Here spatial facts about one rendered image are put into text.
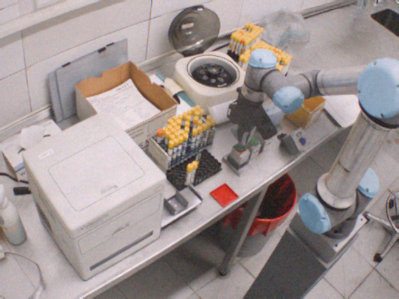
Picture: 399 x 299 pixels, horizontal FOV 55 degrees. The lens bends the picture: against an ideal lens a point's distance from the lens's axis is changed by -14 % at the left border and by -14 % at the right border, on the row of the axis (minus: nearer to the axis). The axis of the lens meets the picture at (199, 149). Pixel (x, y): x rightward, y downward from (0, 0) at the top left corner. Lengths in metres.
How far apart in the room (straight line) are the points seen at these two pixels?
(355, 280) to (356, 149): 1.59
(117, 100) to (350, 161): 0.89
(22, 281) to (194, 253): 1.24
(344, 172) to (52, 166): 0.69
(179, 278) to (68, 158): 1.26
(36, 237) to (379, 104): 1.00
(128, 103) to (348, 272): 1.57
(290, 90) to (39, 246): 0.84
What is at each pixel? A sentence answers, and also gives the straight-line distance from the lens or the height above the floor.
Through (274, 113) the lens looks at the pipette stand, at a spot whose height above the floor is 0.97.
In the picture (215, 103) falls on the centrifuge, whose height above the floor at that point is 0.95.
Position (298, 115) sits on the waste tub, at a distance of 1.67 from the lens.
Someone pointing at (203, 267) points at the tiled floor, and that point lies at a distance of 2.24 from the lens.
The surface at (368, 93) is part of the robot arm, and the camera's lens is 0.87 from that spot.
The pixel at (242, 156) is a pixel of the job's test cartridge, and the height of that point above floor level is 0.95.
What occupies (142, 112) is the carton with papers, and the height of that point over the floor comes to 0.94.
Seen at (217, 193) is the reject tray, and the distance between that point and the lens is 1.40.
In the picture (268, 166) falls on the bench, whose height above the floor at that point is 0.87.
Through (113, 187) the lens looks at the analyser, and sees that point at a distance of 1.02.
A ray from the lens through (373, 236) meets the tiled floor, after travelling 2.70.
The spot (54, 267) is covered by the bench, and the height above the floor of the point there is 0.87.
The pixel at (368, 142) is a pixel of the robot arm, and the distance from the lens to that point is 0.95.
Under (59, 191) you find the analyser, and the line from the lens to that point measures 1.02.
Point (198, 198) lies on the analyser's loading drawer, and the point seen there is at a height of 0.92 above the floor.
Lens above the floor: 1.99
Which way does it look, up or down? 48 degrees down
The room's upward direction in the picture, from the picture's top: 12 degrees clockwise
